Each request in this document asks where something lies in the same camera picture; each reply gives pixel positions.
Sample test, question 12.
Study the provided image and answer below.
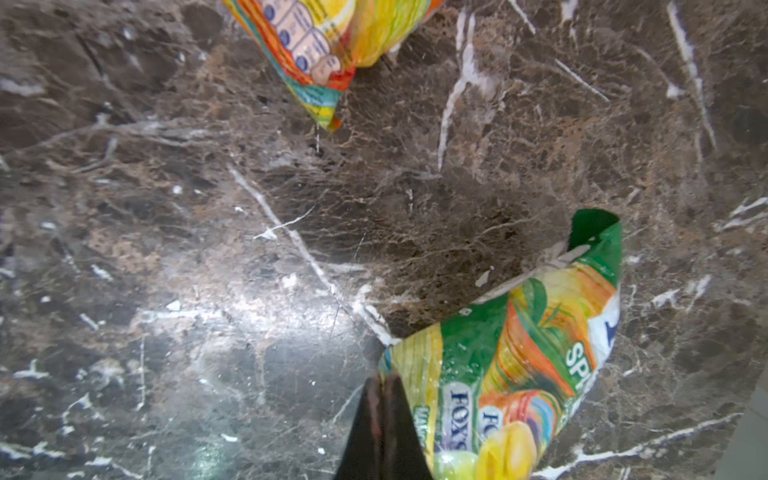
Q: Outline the yellow green Fox's packet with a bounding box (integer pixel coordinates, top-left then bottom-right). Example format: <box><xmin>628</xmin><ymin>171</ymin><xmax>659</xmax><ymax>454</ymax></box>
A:
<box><xmin>379</xmin><ymin>209</ymin><xmax>622</xmax><ymax>479</ymax></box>

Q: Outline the red yellow Fox's fruits packet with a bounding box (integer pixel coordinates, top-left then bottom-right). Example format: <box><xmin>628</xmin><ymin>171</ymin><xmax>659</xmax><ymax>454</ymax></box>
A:
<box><xmin>223</xmin><ymin>0</ymin><xmax>443</xmax><ymax>131</ymax></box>

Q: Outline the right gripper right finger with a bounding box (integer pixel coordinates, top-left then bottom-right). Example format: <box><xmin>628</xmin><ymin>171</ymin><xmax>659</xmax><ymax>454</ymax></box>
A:
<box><xmin>382</xmin><ymin>374</ymin><xmax>433</xmax><ymax>480</ymax></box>

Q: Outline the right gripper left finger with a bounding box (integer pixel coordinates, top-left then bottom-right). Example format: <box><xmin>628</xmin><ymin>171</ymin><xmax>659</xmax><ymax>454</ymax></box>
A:
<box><xmin>334</xmin><ymin>376</ymin><xmax>383</xmax><ymax>480</ymax></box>

